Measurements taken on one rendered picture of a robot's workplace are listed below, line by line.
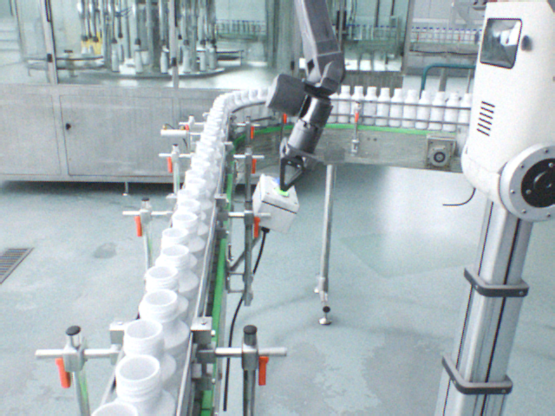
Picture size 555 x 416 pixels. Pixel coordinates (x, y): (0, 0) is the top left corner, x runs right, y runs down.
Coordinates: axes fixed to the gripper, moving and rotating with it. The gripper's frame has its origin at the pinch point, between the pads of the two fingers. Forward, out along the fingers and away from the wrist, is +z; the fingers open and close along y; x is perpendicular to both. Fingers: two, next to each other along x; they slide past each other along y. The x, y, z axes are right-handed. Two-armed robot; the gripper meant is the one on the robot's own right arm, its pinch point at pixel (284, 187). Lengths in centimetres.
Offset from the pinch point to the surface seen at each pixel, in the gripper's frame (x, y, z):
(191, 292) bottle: -13.8, 41.4, 6.1
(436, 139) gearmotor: 73, -107, -13
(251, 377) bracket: -4, 50, 10
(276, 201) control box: -1.1, 4.0, 2.2
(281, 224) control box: 1.8, 4.0, 6.6
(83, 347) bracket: -24, 49, 13
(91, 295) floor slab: -48, -147, 136
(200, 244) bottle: -14.0, 28.6, 5.1
